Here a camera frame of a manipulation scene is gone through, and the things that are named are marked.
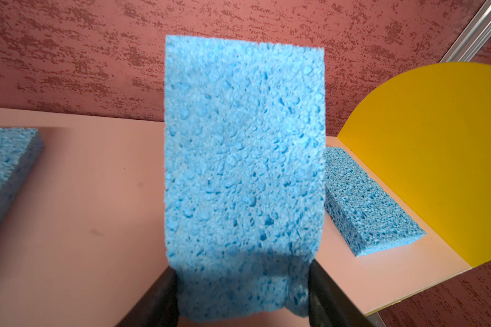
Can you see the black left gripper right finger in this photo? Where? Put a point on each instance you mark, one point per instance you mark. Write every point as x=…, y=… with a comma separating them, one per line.
x=328, y=305

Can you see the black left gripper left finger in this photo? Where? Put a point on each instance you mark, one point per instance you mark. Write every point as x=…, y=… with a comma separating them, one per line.
x=158, y=307

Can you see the blue sponge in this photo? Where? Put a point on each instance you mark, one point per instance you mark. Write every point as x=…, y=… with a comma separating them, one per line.
x=366, y=216
x=244, y=174
x=19, y=151

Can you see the yellow wooden shelf unit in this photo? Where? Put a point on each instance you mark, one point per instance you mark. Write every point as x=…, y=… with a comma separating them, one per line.
x=84, y=239

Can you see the aluminium corner frame post right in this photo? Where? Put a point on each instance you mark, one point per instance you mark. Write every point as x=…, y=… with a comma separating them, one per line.
x=472, y=38

